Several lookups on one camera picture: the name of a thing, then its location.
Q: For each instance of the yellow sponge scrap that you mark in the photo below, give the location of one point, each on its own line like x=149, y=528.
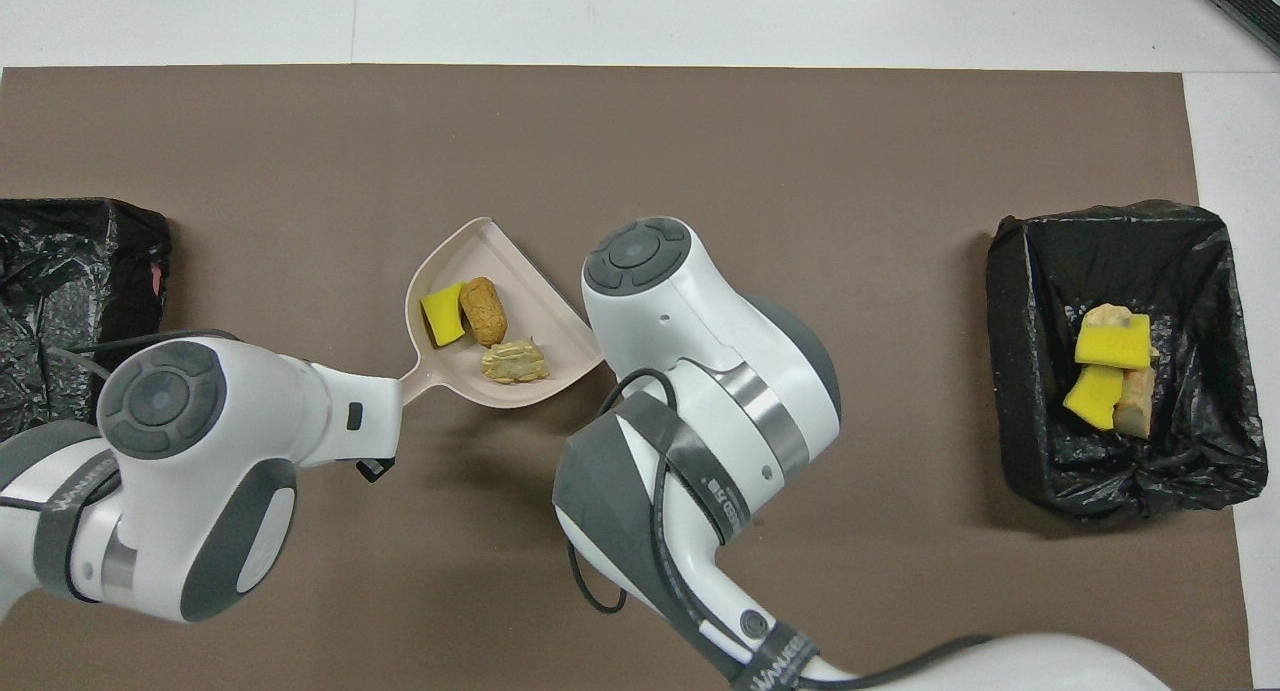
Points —
x=1093, y=396
x=442, y=318
x=1112, y=346

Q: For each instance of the brown paper table mat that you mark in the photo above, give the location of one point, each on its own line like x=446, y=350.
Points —
x=800, y=171

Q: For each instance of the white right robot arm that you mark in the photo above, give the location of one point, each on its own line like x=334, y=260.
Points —
x=700, y=331

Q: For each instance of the beige sponge scrap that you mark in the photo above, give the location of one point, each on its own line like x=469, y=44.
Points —
x=1137, y=411
x=1105, y=316
x=515, y=361

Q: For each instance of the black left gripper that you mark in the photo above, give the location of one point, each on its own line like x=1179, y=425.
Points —
x=377, y=468

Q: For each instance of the orange brown sponge lump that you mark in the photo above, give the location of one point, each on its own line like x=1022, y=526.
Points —
x=485, y=313

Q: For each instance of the beige plastic dustpan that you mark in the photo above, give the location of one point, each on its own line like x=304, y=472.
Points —
x=540, y=311

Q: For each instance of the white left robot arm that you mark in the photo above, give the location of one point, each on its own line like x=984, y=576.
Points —
x=220, y=531

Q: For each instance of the black bag lined bin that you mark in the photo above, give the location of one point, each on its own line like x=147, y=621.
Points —
x=1200, y=271
x=80, y=271

